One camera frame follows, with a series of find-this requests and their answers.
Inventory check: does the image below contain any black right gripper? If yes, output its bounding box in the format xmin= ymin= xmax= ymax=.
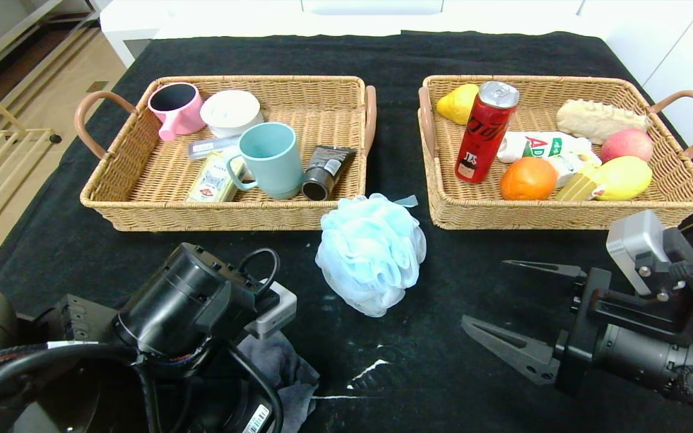
xmin=460 ymin=259 xmax=689 ymax=398

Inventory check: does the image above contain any small yellow drink carton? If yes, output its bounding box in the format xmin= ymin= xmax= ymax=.
xmin=554 ymin=164 xmax=601 ymax=202

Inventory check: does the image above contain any light blue bath loofah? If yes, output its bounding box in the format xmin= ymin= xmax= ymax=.
xmin=315 ymin=192 xmax=427 ymax=318

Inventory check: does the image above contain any red soda can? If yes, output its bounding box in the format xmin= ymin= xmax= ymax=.
xmin=455 ymin=81 xmax=520 ymax=184

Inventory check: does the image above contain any striped bread loaf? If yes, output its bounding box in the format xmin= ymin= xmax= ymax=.
xmin=556 ymin=99 xmax=651 ymax=145

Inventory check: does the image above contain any grey cloth towel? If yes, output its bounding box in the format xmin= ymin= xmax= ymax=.
xmin=235 ymin=330 xmax=321 ymax=433

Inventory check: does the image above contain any gold printed card box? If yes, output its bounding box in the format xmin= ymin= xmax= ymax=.
xmin=185 ymin=152 xmax=246 ymax=204

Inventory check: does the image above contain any woven wicker basket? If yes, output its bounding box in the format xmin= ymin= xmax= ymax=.
xmin=417 ymin=74 xmax=693 ymax=231
xmin=74 ymin=75 xmax=377 ymax=232

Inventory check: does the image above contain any orange fruit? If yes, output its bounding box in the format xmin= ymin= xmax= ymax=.
xmin=499 ymin=157 xmax=558 ymax=201

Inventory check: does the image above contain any white yellow snack carton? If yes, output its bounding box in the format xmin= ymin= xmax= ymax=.
xmin=545 ymin=150 xmax=603 ymax=187

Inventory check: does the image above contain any yellow lemon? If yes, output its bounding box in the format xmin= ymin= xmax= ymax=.
xmin=593 ymin=156 xmax=653 ymax=201

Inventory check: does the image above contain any white AD drink bottle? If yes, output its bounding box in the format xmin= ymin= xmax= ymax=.
xmin=498 ymin=131 xmax=592 ymax=164

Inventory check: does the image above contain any red peach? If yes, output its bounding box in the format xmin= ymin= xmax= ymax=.
xmin=600 ymin=128 xmax=655 ymax=164

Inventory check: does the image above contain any yellow pear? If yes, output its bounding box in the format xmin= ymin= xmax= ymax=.
xmin=436 ymin=83 xmax=479 ymax=126

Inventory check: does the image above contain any black cosmetic tube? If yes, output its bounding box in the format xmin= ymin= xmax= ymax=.
xmin=301 ymin=144 xmax=357 ymax=201

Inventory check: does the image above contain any teal mug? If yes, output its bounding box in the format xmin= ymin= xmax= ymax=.
xmin=224 ymin=121 xmax=304 ymax=200

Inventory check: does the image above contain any black tablecloth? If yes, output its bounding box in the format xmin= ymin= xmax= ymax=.
xmin=0 ymin=30 xmax=693 ymax=433

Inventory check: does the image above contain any white round ceramic jar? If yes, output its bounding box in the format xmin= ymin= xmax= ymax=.
xmin=199 ymin=89 xmax=263 ymax=138

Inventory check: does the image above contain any clear small labelled case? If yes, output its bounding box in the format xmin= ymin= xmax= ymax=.
xmin=188 ymin=136 xmax=240 ymax=161

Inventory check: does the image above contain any pink plastic cup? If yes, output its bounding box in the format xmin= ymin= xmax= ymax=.
xmin=147 ymin=81 xmax=206 ymax=141

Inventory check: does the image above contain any white side bench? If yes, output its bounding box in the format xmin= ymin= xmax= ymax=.
xmin=99 ymin=0 xmax=170 ymax=69

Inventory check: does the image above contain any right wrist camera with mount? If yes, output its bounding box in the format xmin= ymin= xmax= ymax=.
xmin=587 ymin=209 xmax=693 ymax=348

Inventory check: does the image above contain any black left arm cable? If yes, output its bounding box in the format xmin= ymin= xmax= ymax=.
xmin=0 ymin=247 xmax=285 ymax=433

